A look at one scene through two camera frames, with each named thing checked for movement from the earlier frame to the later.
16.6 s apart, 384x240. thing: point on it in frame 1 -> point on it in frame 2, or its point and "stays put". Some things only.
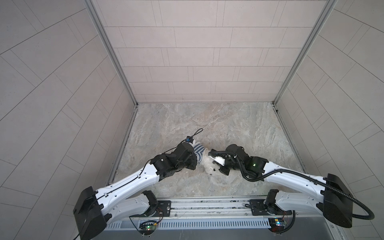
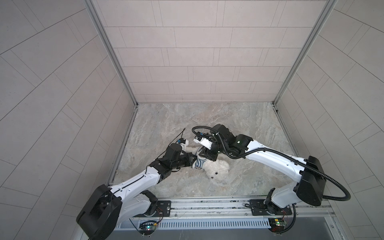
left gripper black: (194, 157) stays put
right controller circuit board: (277, 224) stays put
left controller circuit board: (147, 228) stays put
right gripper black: (223, 168) -> (208, 153)
